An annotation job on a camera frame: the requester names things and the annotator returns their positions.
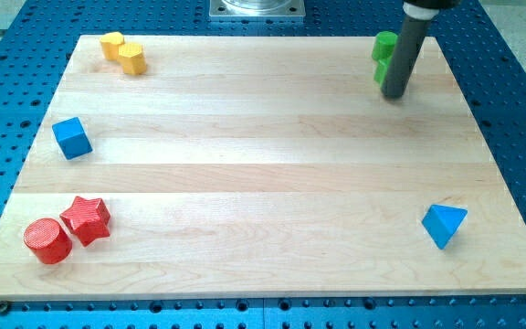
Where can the green cylinder block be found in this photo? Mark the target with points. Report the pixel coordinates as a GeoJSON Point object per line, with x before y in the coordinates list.
{"type": "Point", "coordinates": [384, 44]}

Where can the red cylinder block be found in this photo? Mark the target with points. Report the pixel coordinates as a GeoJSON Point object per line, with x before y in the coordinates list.
{"type": "Point", "coordinates": [47, 240]}

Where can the blue triangle block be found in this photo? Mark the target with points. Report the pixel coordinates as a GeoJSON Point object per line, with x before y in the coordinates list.
{"type": "Point", "coordinates": [442, 222]}

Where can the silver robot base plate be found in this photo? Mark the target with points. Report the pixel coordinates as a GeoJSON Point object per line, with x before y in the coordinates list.
{"type": "Point", "coordinates": [256, 8]}

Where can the red star block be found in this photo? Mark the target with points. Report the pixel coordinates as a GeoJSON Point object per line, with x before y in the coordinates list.
{"type": "Point", "coordinates": [87, 219]}

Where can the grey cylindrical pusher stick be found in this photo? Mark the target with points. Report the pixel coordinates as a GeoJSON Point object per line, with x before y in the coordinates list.
{"type": "Point", "coordinates": [408, 45]}

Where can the blue cube block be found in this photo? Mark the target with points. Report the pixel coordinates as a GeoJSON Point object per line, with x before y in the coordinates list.
{"type": "Point", "coordinates": [71, 138]}

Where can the light wooden board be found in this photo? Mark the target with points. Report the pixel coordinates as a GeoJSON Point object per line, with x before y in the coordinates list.
{"type": "Point", "coordinates": [250, 167]}

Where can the yellow hexagon block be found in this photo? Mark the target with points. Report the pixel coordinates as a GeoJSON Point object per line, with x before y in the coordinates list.
{"type": "Point", "coordinates": [131, 58]}

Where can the yellow heart block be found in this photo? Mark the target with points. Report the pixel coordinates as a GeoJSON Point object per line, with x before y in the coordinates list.
{"type": "Point", "coordinates": [110, 43]}

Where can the green block behind stick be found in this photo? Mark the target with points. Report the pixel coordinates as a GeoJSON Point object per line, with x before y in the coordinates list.
{"type": "Point", "coordinates": [382, 65]}

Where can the black robot arm end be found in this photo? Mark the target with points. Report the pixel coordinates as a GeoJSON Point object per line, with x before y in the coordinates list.
{"type": "Point", "coordinates": [434, 4]}

